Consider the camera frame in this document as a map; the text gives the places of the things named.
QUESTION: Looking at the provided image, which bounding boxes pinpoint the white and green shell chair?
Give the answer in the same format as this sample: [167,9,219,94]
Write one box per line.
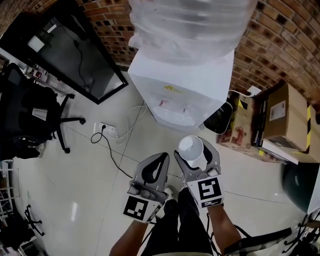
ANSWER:
[282,162,320,216]

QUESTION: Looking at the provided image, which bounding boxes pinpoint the white bin with black liner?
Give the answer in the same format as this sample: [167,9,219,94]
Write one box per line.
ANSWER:
[202,101,233,135]

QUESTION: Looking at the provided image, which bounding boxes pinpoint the person's black trousers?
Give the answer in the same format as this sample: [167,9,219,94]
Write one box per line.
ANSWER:
[139,187,213,256]

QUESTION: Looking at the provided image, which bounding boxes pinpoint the clear plastic water jug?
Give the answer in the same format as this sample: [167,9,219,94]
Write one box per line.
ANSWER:
[128,0,258,67]

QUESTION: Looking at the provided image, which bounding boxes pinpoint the black office chair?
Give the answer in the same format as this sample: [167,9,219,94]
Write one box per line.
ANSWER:
[0,62,87,161]

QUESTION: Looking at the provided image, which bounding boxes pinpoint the white cup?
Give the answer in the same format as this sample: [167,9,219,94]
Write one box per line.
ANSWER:
[178,135,204,162]

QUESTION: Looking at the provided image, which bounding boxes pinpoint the black light panel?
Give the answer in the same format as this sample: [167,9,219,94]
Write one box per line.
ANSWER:
[223,227,293,256]

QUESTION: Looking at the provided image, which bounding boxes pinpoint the white wall plug with cord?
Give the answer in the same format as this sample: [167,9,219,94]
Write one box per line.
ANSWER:
[228,85,261,97]

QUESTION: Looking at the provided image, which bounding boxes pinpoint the black tripod stand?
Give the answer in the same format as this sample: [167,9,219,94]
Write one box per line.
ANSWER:
[283,214,320,251]

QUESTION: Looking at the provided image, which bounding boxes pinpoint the person's left forearm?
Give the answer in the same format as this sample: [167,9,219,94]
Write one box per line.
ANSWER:
[109,219,156,256]

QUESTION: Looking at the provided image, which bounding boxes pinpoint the person's right forearm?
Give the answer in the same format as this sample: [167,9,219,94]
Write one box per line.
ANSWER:
[207,206,243,256]

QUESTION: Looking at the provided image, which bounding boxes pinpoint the red printed cardboard box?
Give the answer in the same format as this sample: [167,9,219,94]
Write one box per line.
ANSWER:
[216,91,283,163]

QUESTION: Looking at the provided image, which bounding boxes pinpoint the white floor cable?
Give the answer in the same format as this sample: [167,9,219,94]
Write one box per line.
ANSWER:
[116,101,149,145]

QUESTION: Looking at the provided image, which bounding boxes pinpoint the brown taped cardboard box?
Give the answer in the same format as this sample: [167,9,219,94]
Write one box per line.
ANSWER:
[262,82,320,156]

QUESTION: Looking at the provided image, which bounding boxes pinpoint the black floor cable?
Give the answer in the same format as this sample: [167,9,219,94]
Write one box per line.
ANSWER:
[90,124,133,180]

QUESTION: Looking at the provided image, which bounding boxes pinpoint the white shelf rack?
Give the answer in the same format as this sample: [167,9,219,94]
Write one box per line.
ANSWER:
[0,159,21,221]

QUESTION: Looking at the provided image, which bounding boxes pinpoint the black chair base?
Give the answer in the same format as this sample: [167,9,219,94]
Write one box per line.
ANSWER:
[23,204,46,237]

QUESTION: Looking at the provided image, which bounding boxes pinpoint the white water dispenser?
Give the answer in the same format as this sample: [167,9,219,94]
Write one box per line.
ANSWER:
[127,48,236,132]

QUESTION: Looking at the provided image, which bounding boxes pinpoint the black and white flat box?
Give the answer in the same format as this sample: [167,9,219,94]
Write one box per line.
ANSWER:
[251,98,300,165]

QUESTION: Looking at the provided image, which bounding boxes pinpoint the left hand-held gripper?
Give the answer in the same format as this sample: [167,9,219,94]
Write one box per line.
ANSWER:
[122,151,170,224]

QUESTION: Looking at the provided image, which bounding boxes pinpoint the person's left white shoe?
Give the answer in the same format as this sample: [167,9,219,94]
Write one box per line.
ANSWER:
[163,184,179,201]

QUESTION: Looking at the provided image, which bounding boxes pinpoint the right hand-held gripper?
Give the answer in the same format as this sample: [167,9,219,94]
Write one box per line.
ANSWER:
[173,137,225,209]

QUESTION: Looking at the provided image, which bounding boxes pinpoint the black light panel cable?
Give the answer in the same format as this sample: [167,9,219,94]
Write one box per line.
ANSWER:
[234,224,252,239]

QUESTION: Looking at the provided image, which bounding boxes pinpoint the white power strip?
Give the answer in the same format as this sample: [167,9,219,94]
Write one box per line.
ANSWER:
[94,121,118,138]

